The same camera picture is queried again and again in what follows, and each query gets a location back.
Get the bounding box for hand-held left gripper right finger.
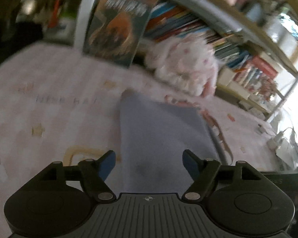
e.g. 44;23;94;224
182;149;261;202

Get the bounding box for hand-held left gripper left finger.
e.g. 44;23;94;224
38;150;117;202

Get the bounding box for brown and lavender sweater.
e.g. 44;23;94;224
118;89;223;195

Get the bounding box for white power strip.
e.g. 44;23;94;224
267;131;292;154

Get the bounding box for low wooden shelf board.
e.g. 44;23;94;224
216;83;271;116

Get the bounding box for white cardboard box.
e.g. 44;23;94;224
217;67;236;87

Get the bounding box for row of colourful figurines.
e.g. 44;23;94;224
251;76;279;102

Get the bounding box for pink checked printed desk mat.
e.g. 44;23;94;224
0;41;296;238

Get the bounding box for pink plush rabbit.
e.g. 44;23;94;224
145;38;220;97

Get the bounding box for red boxed set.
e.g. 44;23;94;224
235;56;279;90

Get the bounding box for large illustrated book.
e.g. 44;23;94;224
82;0;159;67

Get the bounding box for row of books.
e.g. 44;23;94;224
139;1;251;67

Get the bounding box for long wooden shelf board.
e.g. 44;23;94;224
129;0;298;75

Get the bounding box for red tassel ornament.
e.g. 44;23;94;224
48;0;64;29

